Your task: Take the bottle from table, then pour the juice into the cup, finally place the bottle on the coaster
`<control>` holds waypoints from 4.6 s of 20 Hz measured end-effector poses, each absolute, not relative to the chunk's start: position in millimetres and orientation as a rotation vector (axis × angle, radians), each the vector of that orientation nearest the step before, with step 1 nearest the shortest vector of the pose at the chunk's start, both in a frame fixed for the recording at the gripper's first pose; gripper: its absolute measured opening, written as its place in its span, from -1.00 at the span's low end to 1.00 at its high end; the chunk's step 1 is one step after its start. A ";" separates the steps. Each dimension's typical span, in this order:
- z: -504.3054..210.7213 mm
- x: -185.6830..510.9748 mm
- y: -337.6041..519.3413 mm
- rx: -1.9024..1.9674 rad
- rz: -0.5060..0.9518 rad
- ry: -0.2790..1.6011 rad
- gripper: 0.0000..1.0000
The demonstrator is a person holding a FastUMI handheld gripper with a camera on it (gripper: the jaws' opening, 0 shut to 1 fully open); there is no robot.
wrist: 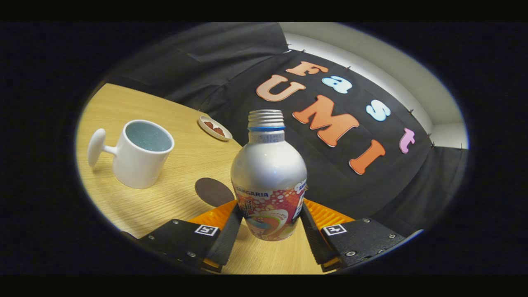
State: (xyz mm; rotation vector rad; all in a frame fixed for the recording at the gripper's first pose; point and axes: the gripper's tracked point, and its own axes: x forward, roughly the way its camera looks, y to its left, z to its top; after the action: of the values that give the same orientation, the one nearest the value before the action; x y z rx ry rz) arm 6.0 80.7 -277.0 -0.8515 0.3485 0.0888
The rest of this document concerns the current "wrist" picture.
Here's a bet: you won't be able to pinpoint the silver juice bottle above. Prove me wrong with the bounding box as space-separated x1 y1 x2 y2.
230 109 308 242

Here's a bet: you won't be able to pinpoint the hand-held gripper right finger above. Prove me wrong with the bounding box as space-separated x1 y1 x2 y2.
300 198 407 272

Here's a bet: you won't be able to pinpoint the red food pieces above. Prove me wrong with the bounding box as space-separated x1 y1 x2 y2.
204 121 225 137

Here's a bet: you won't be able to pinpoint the white cup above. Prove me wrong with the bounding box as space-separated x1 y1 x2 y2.
87 120 175 189

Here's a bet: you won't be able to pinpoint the wooden table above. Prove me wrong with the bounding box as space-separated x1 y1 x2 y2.
76 83 330 275

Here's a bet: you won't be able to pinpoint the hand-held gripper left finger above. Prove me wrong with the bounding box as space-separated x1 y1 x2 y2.
138 199 244 273

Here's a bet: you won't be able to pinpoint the round brown coaster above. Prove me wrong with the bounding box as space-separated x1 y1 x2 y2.
195 177 236 207

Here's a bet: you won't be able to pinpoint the white plate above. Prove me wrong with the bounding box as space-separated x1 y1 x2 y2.
198 115 233 141

